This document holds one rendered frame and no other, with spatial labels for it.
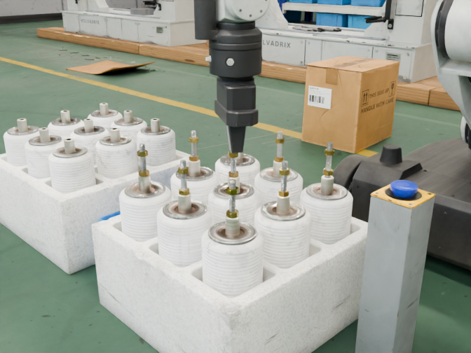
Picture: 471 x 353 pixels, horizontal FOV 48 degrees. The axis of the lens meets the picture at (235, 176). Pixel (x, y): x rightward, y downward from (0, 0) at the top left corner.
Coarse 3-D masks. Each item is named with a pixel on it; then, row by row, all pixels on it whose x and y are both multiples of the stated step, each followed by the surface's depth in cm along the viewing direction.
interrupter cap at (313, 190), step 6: (312, 186) 99; (318, 186) 99; (336, 186) 99; (342, 186) 98; (306, 192) 96; (312, 192) 96; (318, 192) 97; (336, 192) 96; (342, 192) 96; (318, 198) 94; (324, 198) 93; (330, 198) 93; (336, 198) 93; (342, 198) 94
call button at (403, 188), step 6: (402, 180) 81; (390, 186) 80; (396, 186) 79; (402, 186) 79; (408, 186) 79; (414, 186) 79; (396, 192) 79; (402, 192) 78; (408, 192) 78; (414, 192) 78
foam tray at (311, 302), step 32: (96, 224) 100; (352, 224) 101; (96, 256) 102; (128, 256) 92; (160, 256) 89; (320, 256) 89; (352, 256) 94; (128, 288) 95; (160, 288) 87; (192, 288) 80; (256, 288) 80; (288, 288) 83; (320, 288) 89; (352, 288) 97; (128, 320) 99; (160, 320) 90; (192, 320) 82; (224, 320) 76; (256, 320) 79; (288, 320) 85; (320, 320) 92; (352, 320) 101; (160, 352) 93; (192, 352) 85; (224, 352) 78; (256, 352) 81; (288, 352) 88
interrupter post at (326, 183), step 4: (324, 176) 96; (332, 176) 96; (324, 180) 95; (328, 180) 95; (332, 180) 95; (324, 184) 95; (328, 184) 95; (332, 184) 95; (324, 188) 96; (328, 188) 95; (332, 188) 96; (324, 192) 96; (328, 192) 96; (332, 192) 96
